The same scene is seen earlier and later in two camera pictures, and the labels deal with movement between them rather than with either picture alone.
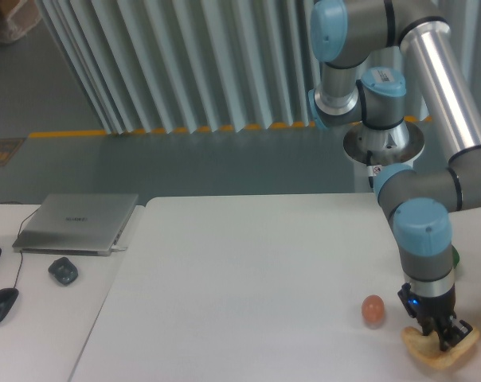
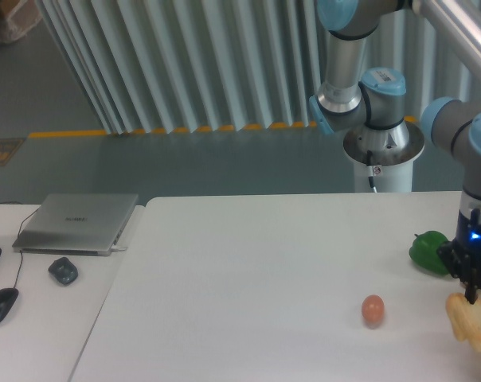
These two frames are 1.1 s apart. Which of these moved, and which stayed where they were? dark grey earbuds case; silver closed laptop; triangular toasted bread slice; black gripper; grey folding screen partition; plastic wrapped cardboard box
Moved: black gripper; triangular toasted bread slice
Stayed: grey folding screen partition; silver closed laptop; plastic wrapped cardboard box; dark grey earbuds case
